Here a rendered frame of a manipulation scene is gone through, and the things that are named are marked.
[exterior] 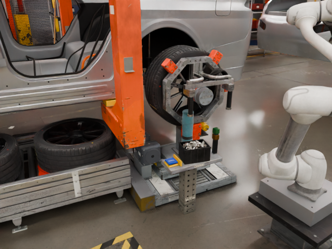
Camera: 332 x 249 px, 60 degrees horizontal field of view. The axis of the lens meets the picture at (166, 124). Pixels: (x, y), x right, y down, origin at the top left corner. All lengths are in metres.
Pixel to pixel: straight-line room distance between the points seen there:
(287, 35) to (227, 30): 1.87
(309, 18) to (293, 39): 2.84
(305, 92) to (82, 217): 1.77
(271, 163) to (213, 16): 1.51
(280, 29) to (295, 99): 3.39
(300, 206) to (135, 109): 1.21
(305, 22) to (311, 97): 0.49
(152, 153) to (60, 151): 0.73
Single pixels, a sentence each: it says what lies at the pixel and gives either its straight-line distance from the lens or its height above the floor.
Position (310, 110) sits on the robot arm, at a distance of 1.44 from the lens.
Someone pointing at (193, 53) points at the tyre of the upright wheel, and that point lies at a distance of 2.33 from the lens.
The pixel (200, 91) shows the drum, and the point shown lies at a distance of 2.19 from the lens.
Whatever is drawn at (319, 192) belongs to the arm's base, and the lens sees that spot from 2.07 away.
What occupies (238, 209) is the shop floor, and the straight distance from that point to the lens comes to 2.45.
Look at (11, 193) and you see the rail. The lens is 2.25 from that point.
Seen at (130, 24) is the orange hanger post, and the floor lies 1.39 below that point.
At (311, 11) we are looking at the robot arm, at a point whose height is 1.47.
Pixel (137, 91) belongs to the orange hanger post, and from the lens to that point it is 2.00.
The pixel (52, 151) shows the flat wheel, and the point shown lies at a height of 0.49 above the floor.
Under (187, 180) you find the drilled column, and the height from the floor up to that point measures 0.31.
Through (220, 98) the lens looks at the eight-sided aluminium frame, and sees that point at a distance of 2.48.
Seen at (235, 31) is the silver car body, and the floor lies 1.25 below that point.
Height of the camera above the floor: 1.52
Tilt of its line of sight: 23 degrees down
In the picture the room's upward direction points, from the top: straight up
